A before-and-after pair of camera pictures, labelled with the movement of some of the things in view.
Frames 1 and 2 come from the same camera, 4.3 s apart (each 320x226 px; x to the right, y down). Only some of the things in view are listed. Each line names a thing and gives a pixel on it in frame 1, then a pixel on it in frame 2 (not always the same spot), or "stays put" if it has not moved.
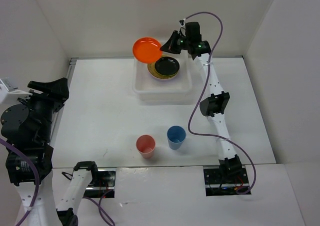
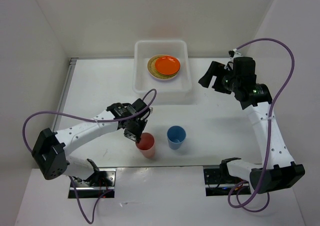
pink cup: [145, 144] stays put
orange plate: [147, 50] → [167, 65]
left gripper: [58, 88] → [137, 135]
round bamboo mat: [151, 68] stays put
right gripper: [169, 46] → [215, 69]
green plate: [168, 75] stays put
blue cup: [176, 135] stays put
